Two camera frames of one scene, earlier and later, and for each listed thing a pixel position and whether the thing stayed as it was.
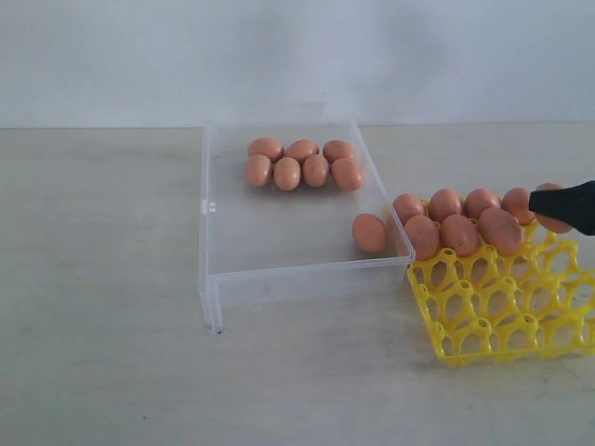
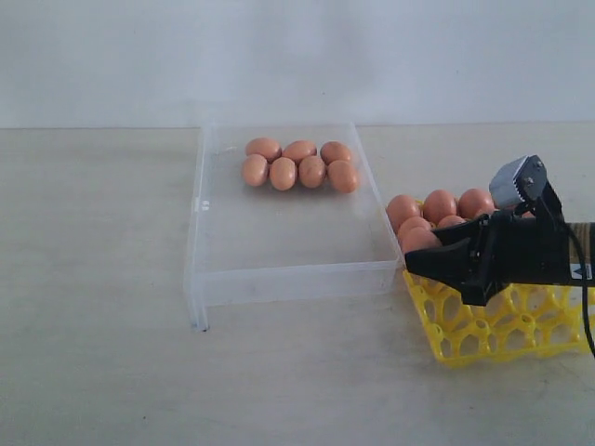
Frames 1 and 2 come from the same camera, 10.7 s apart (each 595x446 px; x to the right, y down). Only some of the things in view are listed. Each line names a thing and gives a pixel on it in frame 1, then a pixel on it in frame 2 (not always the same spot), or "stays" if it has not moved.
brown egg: (269, 147) stays
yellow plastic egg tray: (537, 302) stays
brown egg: (369, 232) to (419, 238)
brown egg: (301, 150) stays
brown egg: (315, 170) stays
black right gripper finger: (575, 204) to (522, 249)
